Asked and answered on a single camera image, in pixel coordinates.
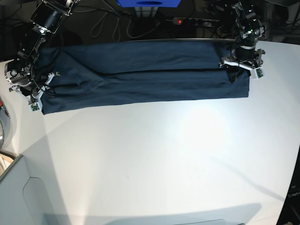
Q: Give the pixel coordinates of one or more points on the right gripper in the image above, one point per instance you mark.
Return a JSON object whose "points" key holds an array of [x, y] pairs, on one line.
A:
{"points": [[17, 66]]}

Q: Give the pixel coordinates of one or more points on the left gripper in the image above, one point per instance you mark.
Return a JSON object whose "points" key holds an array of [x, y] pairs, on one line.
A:
{"points": [[242, 54]]}

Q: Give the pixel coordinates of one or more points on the dark blue T-shirt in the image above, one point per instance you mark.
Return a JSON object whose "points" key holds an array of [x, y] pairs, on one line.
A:
{"points": [[123, 73]]}

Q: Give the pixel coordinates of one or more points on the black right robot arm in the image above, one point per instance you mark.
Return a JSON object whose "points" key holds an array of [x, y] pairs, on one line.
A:
{"points": [[46, 20]]}

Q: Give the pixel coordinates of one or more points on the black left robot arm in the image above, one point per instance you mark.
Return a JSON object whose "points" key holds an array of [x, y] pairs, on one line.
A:
{"points": [[250, 28]]}

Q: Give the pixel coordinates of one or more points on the chrome round object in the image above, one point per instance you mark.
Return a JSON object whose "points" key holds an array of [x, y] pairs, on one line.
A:
{"points": [[4, 123]]}

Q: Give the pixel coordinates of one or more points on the black power strip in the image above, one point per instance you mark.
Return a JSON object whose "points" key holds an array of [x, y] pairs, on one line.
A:
{"points": [[200, 22]]}

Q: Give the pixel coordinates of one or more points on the blue plastic box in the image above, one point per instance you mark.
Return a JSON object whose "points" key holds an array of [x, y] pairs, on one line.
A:
{"points": [[148, 3]]}

